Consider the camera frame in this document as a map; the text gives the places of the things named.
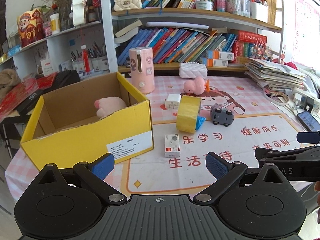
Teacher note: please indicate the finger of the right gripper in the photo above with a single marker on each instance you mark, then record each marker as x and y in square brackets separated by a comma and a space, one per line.
[309, 137]
[264, 153]

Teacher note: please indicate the pink plush pig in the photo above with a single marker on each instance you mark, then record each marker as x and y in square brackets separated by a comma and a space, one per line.
[109, 105]

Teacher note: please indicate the white pen holder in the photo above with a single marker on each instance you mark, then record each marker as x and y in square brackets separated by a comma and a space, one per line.
[100, 64]

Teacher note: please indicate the red dictionary book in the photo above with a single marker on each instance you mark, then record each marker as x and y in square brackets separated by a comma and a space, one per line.
[249, 37]

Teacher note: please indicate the red tassel ornament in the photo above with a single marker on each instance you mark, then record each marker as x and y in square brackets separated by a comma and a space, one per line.
[85, 58]

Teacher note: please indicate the pink cylindrical humidifier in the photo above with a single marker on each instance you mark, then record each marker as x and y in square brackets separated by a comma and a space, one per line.
[142, 69]

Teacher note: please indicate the black rectangular case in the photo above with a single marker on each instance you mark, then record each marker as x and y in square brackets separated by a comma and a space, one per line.
[29, 103]

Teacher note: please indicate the small pink plush toy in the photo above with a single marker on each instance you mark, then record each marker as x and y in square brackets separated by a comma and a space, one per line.
[196, 86]

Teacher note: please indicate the grey toy car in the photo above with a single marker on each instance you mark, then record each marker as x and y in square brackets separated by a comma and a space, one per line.
[221, 116]

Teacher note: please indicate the yellow cardboard box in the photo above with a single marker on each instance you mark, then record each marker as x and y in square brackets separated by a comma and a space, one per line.
[64, 128]

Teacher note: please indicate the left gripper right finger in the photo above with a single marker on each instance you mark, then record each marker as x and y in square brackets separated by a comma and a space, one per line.
[227, 175]

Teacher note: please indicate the person's right hand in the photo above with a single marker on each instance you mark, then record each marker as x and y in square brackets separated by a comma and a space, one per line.
[317, 189]

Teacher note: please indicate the white power strip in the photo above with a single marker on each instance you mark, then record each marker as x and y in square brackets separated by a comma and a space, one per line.
[305, 100]

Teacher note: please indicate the black smartphone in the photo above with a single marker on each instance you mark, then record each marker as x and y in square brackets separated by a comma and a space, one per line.
[308, 121]

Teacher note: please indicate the white staples box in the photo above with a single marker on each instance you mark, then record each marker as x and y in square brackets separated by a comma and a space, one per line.
[172, 146]

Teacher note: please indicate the pink cartoon desk mat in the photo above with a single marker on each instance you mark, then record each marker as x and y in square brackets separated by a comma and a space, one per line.
[257, 123]

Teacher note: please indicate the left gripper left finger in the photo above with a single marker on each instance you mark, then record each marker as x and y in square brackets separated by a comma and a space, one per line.
[92, 175]

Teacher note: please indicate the stack of papers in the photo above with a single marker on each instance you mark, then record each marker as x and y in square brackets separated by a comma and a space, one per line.
[274, 76]

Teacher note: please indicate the white quilted pouch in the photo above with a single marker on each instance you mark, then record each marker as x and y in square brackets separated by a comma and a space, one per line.
[191, 70]

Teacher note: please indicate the red plastic bag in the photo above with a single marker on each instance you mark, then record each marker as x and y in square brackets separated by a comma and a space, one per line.
[16, 96]

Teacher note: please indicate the black keyboard piano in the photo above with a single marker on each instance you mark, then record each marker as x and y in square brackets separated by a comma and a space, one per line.
[57, 80]

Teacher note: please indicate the white charger plug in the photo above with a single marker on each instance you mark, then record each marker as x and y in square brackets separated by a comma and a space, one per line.
[172, 101]

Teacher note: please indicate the yellow tape roll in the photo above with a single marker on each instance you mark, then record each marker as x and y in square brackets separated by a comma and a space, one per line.
[187, 114]

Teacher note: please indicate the brown folded towel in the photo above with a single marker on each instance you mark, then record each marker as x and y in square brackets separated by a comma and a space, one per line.
[8, 80]

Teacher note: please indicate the red fortune god box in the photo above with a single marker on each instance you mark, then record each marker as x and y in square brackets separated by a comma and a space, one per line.
[30, 27]

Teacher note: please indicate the blue toy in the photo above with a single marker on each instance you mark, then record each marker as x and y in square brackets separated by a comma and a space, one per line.
[199, 122]

